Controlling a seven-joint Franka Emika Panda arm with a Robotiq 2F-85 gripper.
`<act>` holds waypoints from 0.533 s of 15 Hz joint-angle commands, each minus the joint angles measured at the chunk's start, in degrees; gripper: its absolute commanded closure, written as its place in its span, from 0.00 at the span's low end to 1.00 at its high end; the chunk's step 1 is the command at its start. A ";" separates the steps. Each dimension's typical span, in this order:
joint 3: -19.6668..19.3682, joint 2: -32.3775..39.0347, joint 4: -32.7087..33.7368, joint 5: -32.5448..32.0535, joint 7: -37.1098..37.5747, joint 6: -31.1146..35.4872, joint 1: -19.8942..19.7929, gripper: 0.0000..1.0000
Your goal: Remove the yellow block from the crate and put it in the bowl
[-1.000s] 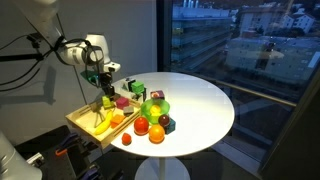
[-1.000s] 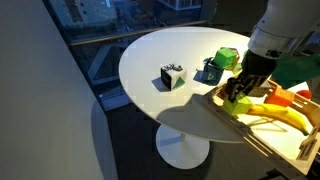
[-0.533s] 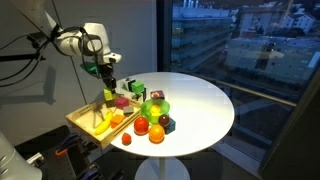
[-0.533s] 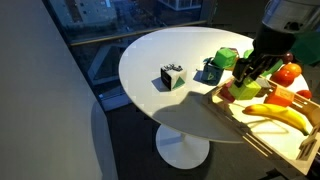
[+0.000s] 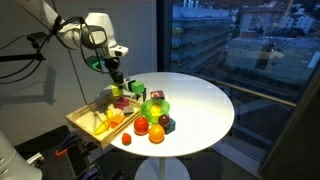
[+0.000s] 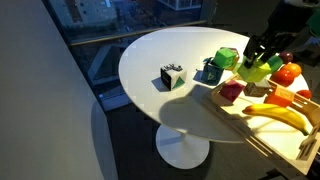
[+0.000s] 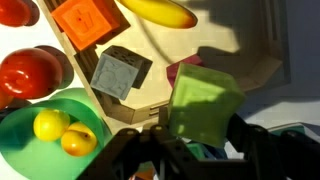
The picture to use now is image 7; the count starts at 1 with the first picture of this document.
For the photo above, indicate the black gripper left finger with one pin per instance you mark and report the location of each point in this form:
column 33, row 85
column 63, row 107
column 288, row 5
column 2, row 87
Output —
column 133, row 153

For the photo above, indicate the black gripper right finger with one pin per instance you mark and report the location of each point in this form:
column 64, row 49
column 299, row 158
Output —
column 273, row 156

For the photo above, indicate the yellow block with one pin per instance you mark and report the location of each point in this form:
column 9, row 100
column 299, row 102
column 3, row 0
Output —
column 203, row 103

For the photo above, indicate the gray block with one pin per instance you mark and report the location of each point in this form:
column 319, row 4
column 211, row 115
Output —
column 113, row 75

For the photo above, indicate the green plastic bowl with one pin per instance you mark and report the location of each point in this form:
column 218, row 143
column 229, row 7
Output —
column 40, row 160

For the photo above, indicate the pink block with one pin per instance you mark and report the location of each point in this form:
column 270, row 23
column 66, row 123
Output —
column 175, row 68

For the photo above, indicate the wooden crate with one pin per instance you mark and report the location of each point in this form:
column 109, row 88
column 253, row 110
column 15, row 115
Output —
column 160, row 43

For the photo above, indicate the orange block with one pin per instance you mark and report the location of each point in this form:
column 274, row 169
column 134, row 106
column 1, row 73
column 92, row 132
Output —
column 83, row 21

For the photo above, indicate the orange yellow cube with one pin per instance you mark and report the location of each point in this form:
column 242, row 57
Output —
column 145, row 174

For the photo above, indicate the yellow toy lemon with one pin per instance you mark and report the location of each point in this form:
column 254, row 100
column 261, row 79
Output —
column 50, row 125
column 78, row 140

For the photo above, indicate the red toy apple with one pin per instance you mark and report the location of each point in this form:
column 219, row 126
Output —
column 30, row 73

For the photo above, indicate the orange toy fruit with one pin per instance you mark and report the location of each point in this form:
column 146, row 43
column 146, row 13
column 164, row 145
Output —
column 5, row 99

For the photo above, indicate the yellow toy banana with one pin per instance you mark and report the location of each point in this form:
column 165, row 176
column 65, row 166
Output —
column 160, row 11

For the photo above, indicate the small red toy fruit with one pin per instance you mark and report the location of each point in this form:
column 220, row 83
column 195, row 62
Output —
column 13, row 11

